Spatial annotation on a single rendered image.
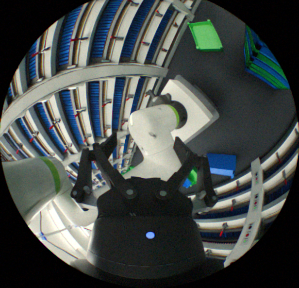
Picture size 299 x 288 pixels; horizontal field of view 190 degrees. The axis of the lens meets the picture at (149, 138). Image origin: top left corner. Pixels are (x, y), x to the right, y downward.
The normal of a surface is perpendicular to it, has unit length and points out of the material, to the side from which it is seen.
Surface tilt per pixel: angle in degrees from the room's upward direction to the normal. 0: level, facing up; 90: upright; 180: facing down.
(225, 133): 0
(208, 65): 0
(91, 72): 90
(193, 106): 0
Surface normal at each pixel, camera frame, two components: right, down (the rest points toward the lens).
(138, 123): -0.59, 0.20
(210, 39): -0.70, 0.40
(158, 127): 0.55, -0.14
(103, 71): 0.65, 0.70
